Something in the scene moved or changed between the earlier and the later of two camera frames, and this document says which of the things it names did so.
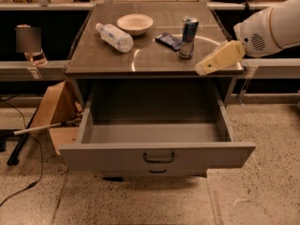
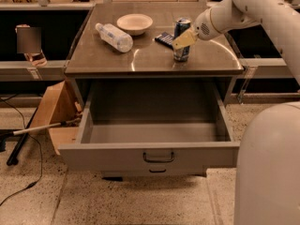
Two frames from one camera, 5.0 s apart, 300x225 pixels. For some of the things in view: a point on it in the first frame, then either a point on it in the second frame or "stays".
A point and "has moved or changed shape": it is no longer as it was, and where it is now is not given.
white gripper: (253, 35) to (202, 27)
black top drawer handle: (158, 160) stays
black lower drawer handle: (157, 172) stays
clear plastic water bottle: (114, 37) stays
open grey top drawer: (158, 124) stays
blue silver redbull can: (189, 32) has moved or changed shape
